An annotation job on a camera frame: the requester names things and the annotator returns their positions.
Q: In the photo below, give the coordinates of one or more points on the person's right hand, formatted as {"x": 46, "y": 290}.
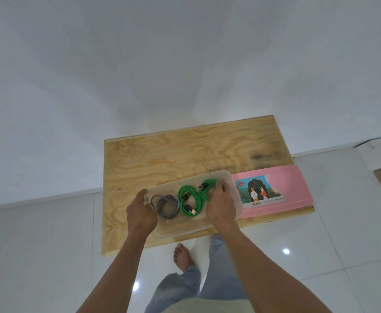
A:
{"x": 220, "y": 210}

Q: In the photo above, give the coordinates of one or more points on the person's left hand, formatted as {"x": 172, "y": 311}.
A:
{"x": 141, "y": 215}

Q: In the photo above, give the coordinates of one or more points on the person's left thumb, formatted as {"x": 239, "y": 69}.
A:
{"x": 142, "y": 196}

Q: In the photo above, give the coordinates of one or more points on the person's right thumb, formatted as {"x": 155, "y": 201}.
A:
{"x": 226, "y": 188}

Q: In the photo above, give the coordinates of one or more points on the clear plastic container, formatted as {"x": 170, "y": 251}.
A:
{"x": 193, "y": 224}

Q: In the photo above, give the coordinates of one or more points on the person's left forearm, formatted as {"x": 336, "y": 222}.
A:
{"x": 117, "y": 273}

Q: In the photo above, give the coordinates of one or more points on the person's right forearm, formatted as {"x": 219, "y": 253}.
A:
{"x": 265, "y": 273}

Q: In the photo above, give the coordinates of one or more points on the pink lid with picture label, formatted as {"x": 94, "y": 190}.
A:
{"x": 291, "y": 189}

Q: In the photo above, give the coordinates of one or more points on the person's bare foot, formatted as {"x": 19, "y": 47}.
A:
{"x": 183, "y": 257}

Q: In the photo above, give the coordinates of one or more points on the person's blue jeans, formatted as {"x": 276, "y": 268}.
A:
{"x": 220, "y": 277}

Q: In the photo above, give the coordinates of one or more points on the person's pale shirt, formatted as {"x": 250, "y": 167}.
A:
{"x": 206, "y": 306}

